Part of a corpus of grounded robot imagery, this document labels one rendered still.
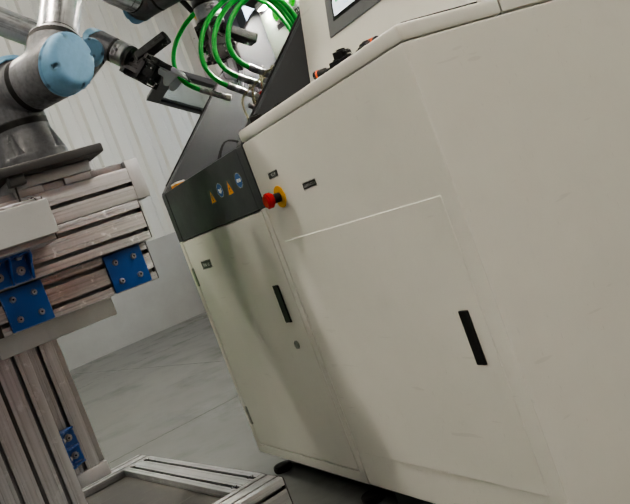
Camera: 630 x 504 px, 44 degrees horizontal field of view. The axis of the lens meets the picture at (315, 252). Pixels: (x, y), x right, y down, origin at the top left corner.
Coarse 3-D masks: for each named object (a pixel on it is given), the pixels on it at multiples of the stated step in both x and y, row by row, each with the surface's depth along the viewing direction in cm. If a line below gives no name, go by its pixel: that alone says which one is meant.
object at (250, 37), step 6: (222, 24) 223; (222, 30) 223; (234, 30) 224; (240, 30) 225; (246, 30) 226; (234, 36) 226; (240, 36) 226; (246, 36) 226; (252, 36) 227; (240, 42) 230; (246, 42) 228; (252, 42) 228
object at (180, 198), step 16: (224, 160) 197; (192, 176) 220; (208, 176) 210; (224, 176) 201; (176, 192) 235; (192, 192) 224; (224, 192) 204; (240, 192) 196; (176, 208) 240; (192, 208) 228; (208, 208) 218; (224, 208) 208; (240, 208) 199; (256, 208) 191; (192, 224) 233; (208, 224) 222; (224, 224) 215
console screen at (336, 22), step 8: (328, 0) 183; (336, 0) 179; (344, 0) 176; (352, 0) 173; (360, 0) 170; (368, 0) 168; (376, 0) 165; (328, 8) 183; (336, 8) 180; (344, 8) 177; (352, 8) 174; (360, 8) 171; (368, 8) 168; (328, 16) 183; (336, 16) 180; (344, 16) 177; (352, 16) 174; (328, 24) 184; (336, 24) 181; (344, 24) 177; (336, 32) 181
